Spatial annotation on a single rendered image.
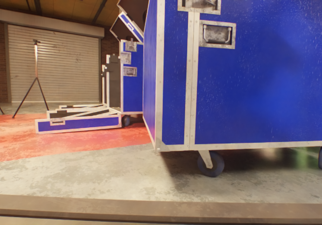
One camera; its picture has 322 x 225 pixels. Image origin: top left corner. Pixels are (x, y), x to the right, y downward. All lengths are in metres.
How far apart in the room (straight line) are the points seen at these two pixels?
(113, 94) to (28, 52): 5.54
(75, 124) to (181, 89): 1.42
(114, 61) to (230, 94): 2.30
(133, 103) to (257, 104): 1.44
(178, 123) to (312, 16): 0.75
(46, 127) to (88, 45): 6.43
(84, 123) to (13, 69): 6.21
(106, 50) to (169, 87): 7.74
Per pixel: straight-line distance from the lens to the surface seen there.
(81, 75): 7.93
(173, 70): 0.72
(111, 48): 8.46
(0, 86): 8.14
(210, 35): 0.81
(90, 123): 1.97
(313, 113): 1.08
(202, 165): 0.93
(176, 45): 0.74
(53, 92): 7.85
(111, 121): 1.99
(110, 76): 2.85
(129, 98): 2.02
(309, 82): 1.05
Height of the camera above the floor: 0.39
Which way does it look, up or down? 6 degrees down
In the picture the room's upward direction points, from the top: 1 degrees clockwise
